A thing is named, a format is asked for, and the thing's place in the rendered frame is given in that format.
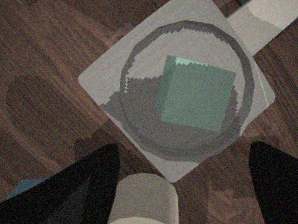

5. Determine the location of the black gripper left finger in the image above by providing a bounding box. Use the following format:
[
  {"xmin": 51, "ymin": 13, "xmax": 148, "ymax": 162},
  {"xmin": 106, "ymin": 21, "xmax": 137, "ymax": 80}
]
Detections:
[{"xmin": 0, "ymin": 144, "xmax": 120, "ymax": 224}]

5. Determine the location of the beige cylinder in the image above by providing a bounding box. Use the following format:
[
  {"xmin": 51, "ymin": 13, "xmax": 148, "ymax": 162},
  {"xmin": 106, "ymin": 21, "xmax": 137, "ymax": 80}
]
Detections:
[{"xmin": 108, "ymin": 173, "xmax": 180, "ymax": 224}]

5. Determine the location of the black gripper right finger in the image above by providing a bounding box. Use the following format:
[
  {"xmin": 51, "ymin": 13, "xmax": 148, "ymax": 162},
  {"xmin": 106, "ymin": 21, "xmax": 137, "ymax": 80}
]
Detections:
[{"xmin": 247, "ymin": 141, "xmax": 298, "ymax": 224}]

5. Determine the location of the small blue block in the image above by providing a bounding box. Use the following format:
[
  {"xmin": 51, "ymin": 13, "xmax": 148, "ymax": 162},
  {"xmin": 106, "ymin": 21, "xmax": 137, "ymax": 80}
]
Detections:
[{"xmin": 7, "ymin": 177, "xmax": 45, "ymax": 200}]

